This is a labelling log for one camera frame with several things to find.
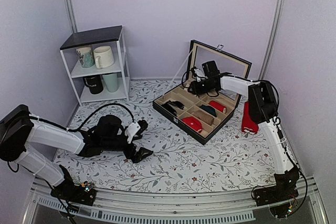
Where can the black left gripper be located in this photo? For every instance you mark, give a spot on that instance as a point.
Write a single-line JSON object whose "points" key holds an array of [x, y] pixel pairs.
{"points": [[137, 157]]}

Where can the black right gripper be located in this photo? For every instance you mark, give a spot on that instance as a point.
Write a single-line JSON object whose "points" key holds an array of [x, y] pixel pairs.
{"points": [[196, 88]]}

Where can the black compartment storage box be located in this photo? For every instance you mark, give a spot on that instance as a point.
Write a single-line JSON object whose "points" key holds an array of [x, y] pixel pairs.
{"points": [[199, 54]]}

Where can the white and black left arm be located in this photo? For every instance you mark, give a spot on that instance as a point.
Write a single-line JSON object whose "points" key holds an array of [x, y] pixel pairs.
{"points": [[20, 128]]}

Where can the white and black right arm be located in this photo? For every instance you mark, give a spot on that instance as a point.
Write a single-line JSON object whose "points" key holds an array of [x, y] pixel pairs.
{"points": [[263, 103]]}

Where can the red rolled sock rear compartment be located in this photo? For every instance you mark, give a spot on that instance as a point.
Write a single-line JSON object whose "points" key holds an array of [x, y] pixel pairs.
{"points": [[217, 106]]}

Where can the red rolled sock compartment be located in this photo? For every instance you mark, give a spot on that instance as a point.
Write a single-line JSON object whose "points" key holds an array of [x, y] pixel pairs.
{"points": [[217, 106], [193, 123]]}

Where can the dark green sock in box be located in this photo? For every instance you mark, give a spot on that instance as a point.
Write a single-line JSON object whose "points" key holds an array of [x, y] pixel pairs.
{"points": [[209, 109]]}

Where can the red rolled sock front compartment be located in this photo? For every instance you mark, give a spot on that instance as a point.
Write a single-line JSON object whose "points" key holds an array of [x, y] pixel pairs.
{"points": [[193, 123]]}

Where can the black sock in box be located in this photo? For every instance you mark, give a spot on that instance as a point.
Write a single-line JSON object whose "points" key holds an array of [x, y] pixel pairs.
{"points": [[172, 105]]}

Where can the beige rolled sock in box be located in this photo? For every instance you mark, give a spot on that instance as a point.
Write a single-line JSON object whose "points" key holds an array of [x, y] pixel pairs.
{"points": [[208, 119]]}

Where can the red folded sock on table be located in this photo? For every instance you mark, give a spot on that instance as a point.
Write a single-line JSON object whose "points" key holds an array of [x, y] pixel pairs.
{"points": [[248, 126]]}

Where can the pale green tumbler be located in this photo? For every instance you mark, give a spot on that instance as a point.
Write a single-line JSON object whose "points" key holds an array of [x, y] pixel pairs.
{"points": [[111, 81]]}

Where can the floral patterned table mat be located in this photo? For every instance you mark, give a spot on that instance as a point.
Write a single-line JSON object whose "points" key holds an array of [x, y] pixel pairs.
{"points": [[231, 160]]}

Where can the black ceramic mug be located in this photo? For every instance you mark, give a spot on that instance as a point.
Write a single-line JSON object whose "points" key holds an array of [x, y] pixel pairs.
{"points": [[94, 84]]}

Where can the white ceramic mug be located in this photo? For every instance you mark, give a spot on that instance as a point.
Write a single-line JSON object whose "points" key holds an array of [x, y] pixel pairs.
{"points": [[103, 57]]}

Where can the white shelf with black top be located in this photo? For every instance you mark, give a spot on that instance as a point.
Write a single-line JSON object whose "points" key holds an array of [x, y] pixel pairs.
{"points": [[109, 36]]}

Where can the patterned teal ceramic cup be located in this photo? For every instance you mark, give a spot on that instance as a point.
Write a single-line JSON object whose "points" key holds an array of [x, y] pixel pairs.
{"points": [[86, 57]]}

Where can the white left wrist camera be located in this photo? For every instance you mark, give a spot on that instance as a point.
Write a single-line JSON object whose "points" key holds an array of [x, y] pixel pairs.
{"points": [[131, 131]]}

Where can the aluminium table edge rail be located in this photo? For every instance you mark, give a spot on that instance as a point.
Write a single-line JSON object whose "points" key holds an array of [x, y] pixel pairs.
{"points": [[239, 206]]}

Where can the right aluminium corner post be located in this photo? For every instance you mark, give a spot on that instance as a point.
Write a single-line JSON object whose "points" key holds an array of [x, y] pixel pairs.
{"points": [[272, 38]]}

